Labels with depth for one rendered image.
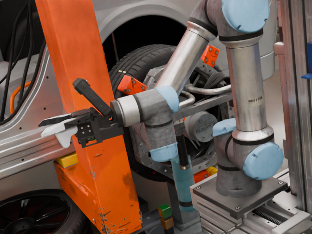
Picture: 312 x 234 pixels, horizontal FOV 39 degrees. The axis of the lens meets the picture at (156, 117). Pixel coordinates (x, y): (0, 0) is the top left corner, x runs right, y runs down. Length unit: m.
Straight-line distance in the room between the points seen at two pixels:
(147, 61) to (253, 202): 0.85
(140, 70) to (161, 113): 0.85
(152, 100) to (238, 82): 0.24
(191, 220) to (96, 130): 1.42
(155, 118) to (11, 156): 1.16
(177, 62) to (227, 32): 0.18
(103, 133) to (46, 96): 1.09
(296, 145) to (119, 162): 0.70
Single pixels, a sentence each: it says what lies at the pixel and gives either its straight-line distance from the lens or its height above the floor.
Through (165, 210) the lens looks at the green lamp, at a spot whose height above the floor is 0.66.
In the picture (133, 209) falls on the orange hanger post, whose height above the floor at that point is 0.63.
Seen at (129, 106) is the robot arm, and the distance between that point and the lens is 1.07.
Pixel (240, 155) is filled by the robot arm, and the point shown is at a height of 1.01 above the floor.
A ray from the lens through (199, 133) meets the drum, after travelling 1.88.
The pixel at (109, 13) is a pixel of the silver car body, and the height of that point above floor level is 1.36.
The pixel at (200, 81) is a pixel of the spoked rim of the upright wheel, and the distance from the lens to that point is 2.22.
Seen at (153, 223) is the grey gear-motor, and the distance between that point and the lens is 2.14.
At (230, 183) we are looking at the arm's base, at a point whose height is 0.87.
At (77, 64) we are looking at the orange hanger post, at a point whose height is 1.26.
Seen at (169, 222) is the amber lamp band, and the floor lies 0.60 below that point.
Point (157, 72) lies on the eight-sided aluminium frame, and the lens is 1.88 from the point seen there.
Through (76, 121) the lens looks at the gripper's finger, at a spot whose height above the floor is 1.24.
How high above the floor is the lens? 1.55
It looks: 19 degrees down
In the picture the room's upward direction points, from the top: 11 degrees counter-clockwise
